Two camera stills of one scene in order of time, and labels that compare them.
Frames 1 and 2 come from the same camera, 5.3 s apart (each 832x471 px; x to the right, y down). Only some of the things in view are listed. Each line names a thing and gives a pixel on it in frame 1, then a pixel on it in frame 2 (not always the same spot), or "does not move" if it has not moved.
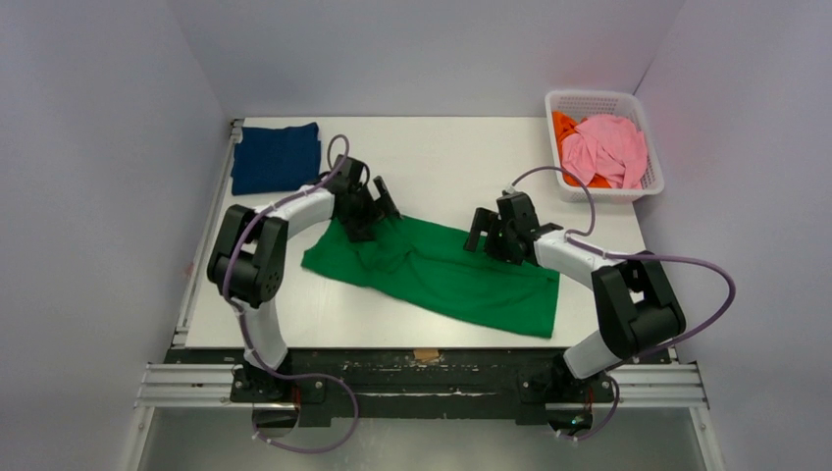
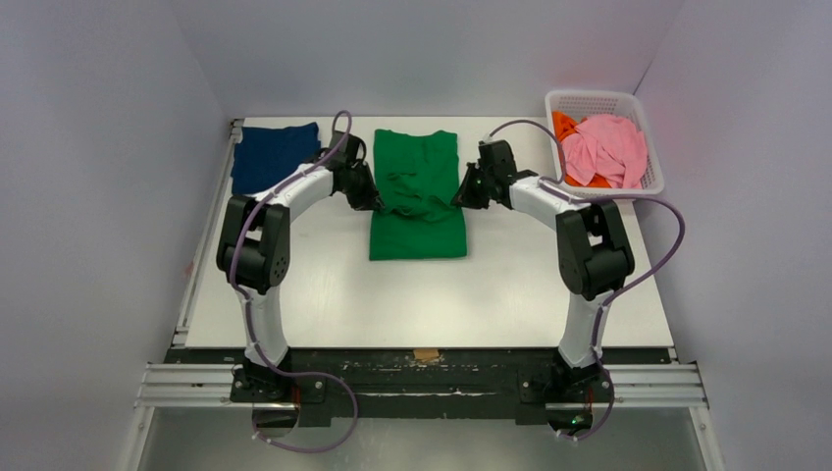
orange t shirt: (562, 126) does not move
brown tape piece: (426, 354) does not move
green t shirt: (415, 263) -> (421, 214)
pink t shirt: (608, 145) does not move
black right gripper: (493, 235) -> (476, 184)
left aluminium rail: (187, 385) does not move
